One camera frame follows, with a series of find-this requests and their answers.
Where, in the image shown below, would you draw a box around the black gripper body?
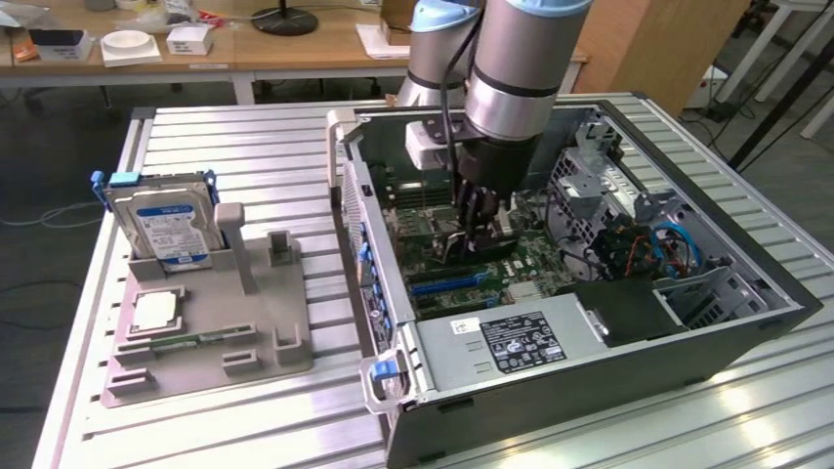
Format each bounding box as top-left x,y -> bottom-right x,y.
455,130 -> 539,194

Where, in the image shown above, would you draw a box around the CPU socket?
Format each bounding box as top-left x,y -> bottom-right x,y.
422,204 -> 462,243

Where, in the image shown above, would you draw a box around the green motherboard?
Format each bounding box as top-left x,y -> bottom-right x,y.
383,165 -> 577,320

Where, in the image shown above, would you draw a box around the metal disk bay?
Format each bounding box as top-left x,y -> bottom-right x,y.
546,145 -> 654,222

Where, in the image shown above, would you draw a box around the blue expansion slot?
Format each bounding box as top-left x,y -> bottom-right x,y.
408,272 -> 490,297

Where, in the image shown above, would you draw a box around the grey power supply unit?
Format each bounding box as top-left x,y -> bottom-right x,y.
400,295 -> 611,393

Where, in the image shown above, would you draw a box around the black plastic shroud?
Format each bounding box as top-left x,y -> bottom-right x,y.
573,280 -> 683,349

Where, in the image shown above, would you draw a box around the white papers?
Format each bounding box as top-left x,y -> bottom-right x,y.
355,22 -> 414,61

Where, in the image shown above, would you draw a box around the wooden cabinet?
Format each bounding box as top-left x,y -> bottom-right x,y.
573,0 -> 751,116

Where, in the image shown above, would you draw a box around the brown cardboard box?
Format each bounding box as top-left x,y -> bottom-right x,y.
380,0 -> 419,35

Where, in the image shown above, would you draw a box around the white box with red dot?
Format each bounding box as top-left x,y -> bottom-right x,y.
683,65 -> 729,113

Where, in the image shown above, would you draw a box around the metal drive cage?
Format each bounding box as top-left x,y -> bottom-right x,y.
650,266 -> 767,329

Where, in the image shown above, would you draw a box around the black open PC case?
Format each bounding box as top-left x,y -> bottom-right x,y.
324,100 -> 823,469

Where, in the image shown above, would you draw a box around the black lamp base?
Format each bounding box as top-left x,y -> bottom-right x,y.
250,0 -> 320,37

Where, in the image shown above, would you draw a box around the grey parts rack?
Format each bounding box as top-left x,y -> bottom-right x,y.
103,202 -> 315,409

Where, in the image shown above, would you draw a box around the black stand pole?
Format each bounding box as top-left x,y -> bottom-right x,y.
729,48 -> 834,170

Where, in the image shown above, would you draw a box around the hard disk with blue carrier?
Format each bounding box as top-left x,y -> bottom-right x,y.
88,169 -> 218,274

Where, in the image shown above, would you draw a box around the green RAM stick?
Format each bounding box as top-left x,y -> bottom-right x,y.
147,330 -> 230,354

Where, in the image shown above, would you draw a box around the silver CPU chip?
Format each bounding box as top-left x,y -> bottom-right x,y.
130,292 -> 182,334

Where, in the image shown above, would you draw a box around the small white printed box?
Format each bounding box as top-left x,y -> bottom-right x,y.
166,23 -> 215,56

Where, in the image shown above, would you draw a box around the white box with round dish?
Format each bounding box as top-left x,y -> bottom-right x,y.
100,28 -> 163,68

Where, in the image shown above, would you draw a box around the clear plastic bag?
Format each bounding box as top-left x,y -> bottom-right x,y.
114,8 -> 196,33

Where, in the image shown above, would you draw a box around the white box with dark top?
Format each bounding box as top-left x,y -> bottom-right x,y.
28,27 -> 92,63

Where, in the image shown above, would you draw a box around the orange flat item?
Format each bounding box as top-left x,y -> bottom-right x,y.
11,36 -> 40,64

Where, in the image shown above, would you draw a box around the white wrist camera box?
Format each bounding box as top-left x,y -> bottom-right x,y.
403,119 -> 462,170

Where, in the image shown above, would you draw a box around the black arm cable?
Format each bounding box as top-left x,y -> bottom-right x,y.
439,9 -> 487,187

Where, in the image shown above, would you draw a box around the blue wire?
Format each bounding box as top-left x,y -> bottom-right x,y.
650,222 -> 702,276

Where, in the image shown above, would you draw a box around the white table frame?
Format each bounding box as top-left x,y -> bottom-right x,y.
715,0 -> 834,139

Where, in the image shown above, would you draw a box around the white floor cable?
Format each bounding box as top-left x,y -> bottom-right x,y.
0,202 -> 110,231

